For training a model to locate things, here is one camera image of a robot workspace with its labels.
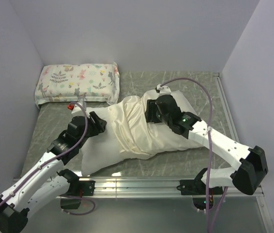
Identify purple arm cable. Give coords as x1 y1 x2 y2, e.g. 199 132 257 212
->
162 77 228 233
0 101 96 225

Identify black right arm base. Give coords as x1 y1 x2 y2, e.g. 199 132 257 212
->
176 168 223 212

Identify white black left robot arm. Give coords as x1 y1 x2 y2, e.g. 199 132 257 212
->
0 112 107 233

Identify aluminium right side rail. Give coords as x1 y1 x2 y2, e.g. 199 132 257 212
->
214 73 268 196

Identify aluminium front mounting rail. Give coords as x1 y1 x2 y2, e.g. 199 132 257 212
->
13 178 265 200

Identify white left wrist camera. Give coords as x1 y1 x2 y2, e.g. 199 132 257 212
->
67 101 87 117

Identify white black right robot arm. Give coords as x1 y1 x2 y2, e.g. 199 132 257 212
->
145 95 268 195

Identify cream satin pillowcase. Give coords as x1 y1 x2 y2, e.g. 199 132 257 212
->
106 89 207 161

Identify white pillow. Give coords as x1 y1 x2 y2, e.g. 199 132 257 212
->
80 106 128 176

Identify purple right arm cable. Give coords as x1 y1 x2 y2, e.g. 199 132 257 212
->
162 77 228 233

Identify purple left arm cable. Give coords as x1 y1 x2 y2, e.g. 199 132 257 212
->
0 101 96 225

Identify animal print patterned pillow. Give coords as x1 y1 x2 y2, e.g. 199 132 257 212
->
34 63 120 106

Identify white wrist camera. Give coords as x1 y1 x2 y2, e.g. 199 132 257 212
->
155 84 172 95
67 101 87 117

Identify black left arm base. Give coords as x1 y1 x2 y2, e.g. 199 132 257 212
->
60 181 96 216

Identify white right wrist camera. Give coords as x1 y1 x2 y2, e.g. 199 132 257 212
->
155 84 172 95

